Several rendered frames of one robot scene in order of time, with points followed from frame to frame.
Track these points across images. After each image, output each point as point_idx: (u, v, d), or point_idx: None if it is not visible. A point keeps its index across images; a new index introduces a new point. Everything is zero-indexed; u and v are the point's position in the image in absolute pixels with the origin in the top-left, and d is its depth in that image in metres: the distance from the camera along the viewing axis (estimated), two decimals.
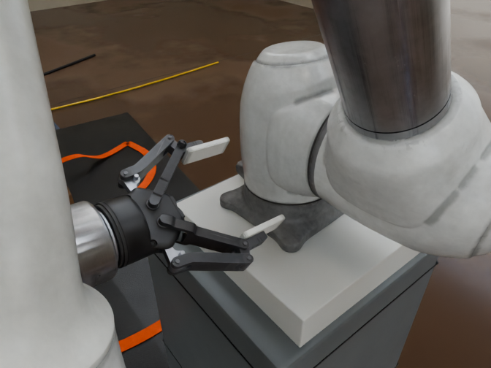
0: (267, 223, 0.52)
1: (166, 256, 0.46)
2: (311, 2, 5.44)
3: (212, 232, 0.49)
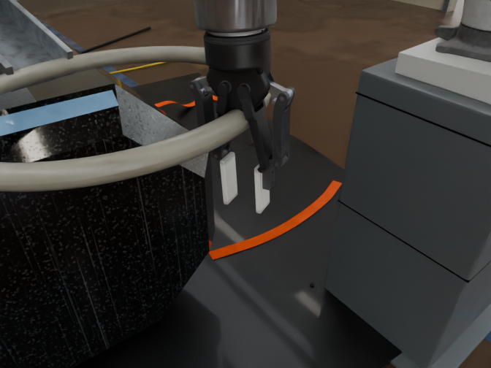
0: (224, 187, 0.57)
1: (202, 77, 0.51)
2: None
3: None
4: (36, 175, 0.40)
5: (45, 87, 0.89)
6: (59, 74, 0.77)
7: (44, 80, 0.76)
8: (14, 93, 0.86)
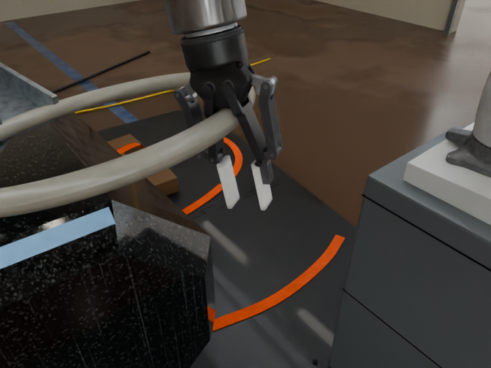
0: (225, 190, 0.56)
1: (186, 85, 0.52)
2: (345, 1, 5.61)
3: None
4: (34, 193, 0.40)
5: None
6: (47, 119, 0.78)
7: (33, 128, 0.77)
8: None
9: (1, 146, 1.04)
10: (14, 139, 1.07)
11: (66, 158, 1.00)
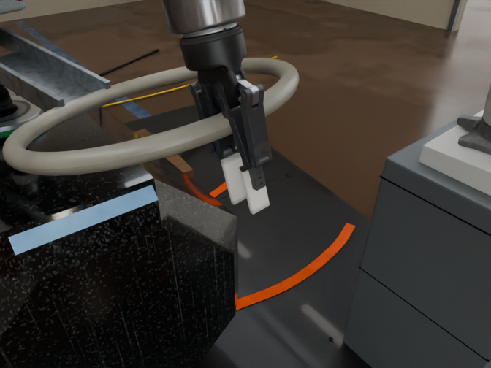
0: (228, 186, 0.58)
1: (199, 79, 0.54)
2: (348, 1, 5.70)
3: None
4: (131, 149, 0.48)
5: (89, 183, 0.94)
6: (101, 102, 0.86)
7: (89, 110, 0.85)
8: (61, 191, 0.91)
9: (45, 132, 1.13)
10: (56, 126, 1.16)
11: (107, 142, 1.09)
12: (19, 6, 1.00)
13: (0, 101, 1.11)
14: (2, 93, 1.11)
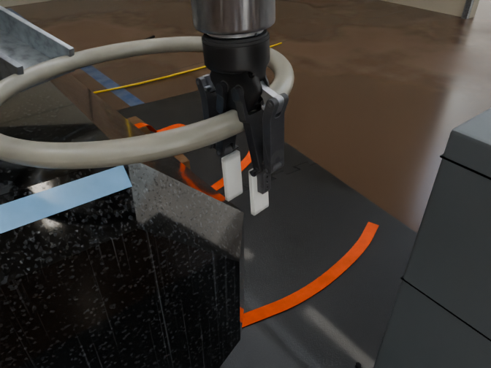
0: (225, 183, 0.57)
1: (209, 74, 0.52)
2: None
3: None
4: (140, 147, 0.45)
5: None
6: (63, 71, 0.78)
7: (50, 79, 0.76)
8: None
9: None
10: None
11: (66, 110, 0.80)
12: None
13: None
14: None
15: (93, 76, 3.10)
